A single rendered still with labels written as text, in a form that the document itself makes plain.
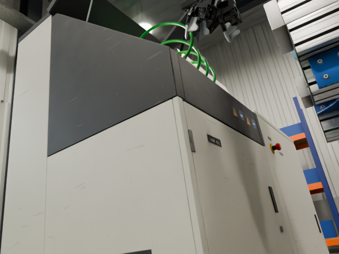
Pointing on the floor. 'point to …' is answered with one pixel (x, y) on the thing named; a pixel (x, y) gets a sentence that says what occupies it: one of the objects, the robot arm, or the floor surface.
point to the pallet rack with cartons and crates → (314, 173)
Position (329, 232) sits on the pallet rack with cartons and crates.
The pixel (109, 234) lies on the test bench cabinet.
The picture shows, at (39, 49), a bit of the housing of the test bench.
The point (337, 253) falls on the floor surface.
